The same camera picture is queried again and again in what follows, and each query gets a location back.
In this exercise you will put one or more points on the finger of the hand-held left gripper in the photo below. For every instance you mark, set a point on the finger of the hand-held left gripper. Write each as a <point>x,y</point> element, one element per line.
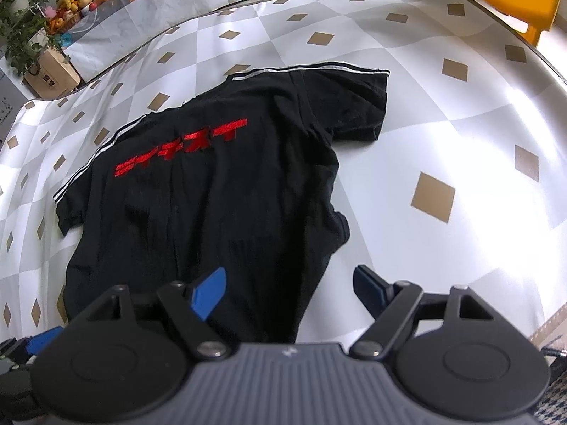
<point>46,338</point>

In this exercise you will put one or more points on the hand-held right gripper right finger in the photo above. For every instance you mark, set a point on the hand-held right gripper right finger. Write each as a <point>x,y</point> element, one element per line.
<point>367,290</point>

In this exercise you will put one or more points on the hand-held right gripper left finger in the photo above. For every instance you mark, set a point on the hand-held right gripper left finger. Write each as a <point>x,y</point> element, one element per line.
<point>208,292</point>

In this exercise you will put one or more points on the black t-shirt red print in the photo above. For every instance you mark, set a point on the black t-shirt red print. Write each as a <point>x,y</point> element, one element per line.
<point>221,186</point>

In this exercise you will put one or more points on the grey checkered tablecloth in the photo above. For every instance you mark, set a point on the grey checkered tablecloth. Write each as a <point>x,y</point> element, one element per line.
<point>421,119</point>

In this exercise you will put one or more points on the houndstooth fabric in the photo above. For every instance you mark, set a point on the houndstooth fabric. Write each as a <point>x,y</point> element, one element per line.
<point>556,403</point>

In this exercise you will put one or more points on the cardboard box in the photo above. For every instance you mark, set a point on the cardboard box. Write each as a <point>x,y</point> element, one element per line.
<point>53,73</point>

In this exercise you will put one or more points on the hanging green potted plant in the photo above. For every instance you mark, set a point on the hanging green potted plant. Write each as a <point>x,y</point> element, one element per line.
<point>17,4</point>
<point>33,68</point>

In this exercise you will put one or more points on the fruit basket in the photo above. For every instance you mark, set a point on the fruit basket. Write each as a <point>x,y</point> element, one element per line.
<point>71,4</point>

